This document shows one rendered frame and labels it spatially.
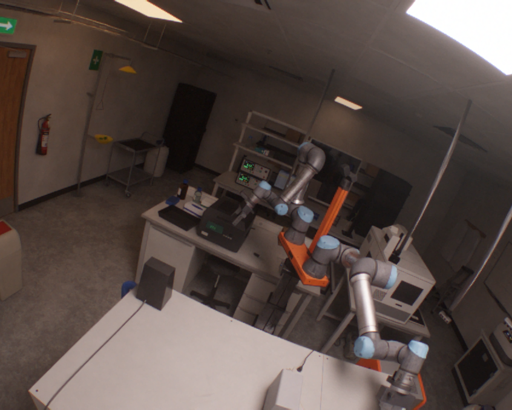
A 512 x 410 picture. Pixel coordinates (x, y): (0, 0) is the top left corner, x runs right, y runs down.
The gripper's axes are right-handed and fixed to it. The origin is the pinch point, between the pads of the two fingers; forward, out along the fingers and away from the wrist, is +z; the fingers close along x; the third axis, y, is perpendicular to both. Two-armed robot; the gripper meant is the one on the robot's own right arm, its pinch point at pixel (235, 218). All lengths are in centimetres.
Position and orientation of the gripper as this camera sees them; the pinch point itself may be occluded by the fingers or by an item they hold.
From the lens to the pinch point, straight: 189.4
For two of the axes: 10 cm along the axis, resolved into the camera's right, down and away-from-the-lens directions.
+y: 7.2, 6.3, 2.9
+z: -6.8, 7.3, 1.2
